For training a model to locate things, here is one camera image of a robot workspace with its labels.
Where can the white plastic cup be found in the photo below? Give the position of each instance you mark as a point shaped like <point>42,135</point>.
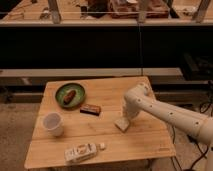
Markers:
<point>52,123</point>

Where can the white sponge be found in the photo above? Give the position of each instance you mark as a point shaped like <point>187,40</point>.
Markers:
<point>122,123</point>

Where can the long wooden bench shelf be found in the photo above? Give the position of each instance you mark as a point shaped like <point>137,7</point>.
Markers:
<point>106,72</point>

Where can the brown pastry on plate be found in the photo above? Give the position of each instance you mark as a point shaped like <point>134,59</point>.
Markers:
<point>69,96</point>

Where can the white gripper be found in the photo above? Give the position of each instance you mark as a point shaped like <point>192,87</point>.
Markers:
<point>130,111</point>

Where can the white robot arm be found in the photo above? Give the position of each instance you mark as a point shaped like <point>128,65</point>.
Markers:
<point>197,125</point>

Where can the green plate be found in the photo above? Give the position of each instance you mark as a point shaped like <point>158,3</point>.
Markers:
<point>66,88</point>

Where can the brown chocolate bar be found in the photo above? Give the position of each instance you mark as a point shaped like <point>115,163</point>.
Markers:
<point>90,109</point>

